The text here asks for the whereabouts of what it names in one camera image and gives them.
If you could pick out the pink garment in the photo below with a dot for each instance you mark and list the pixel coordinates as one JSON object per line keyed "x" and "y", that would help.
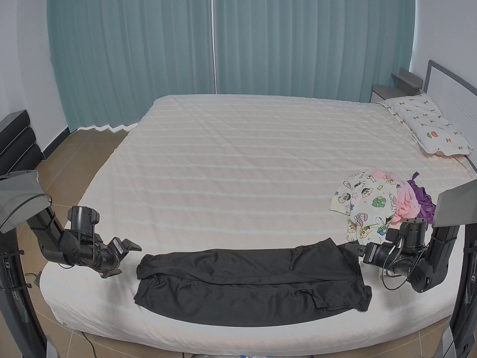
{"x": 408, "y": 204}

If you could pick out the bed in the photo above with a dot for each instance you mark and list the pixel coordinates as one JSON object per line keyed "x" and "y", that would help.
{"x": 238, "y": 170}

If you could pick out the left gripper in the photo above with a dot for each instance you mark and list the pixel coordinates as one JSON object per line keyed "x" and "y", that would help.
{"x": 110, "y": 255}

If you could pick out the black chest of drawers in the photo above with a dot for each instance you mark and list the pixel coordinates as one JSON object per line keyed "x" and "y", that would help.
{"x": 16, "y": 138}

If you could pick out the blue-green curtain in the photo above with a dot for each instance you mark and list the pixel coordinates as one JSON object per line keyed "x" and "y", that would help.
{"x": 130, "y": 50}
{"x": 309, "y": 39}

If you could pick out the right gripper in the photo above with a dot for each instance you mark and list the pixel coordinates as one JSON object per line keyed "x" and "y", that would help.
{"x": 380, "y": 254}

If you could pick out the white printed pyjama top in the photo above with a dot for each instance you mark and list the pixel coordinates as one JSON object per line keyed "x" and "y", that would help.
{"x": 367, "y": 200}

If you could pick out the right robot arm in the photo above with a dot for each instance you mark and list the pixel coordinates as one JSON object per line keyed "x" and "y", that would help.
{"x": 441, "y": 244}

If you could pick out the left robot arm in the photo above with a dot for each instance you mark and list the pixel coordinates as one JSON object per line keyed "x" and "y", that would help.
{"x": 44, "y": 233}

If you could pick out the grey bedside table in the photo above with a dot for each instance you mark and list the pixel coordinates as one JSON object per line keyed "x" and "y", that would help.
{"x": 387, "y": 91}

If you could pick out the white printed pillow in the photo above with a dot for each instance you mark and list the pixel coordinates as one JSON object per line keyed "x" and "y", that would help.
{"x": 428, "y": 125}

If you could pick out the purple garment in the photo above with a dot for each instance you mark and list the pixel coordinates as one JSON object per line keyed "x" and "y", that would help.
{"x": 425, "y": 203}

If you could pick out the black T-shirt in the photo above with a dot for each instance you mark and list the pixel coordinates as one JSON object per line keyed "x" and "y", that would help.
{"x": 238, "y": 285}

